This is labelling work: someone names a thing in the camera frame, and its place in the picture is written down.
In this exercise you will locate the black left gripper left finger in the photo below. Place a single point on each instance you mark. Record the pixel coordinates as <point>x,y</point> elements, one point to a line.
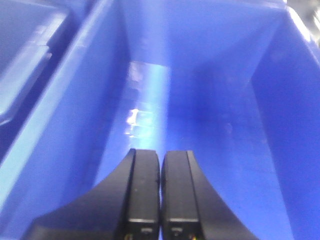
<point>123,206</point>

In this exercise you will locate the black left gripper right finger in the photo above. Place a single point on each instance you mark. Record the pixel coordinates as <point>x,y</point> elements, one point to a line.
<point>191,207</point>

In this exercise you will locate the blue bin far right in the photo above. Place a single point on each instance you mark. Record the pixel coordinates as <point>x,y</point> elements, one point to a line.
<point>237,82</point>

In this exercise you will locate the blue bin on right shelf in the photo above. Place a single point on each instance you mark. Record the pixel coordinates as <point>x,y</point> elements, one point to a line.
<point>34,35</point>

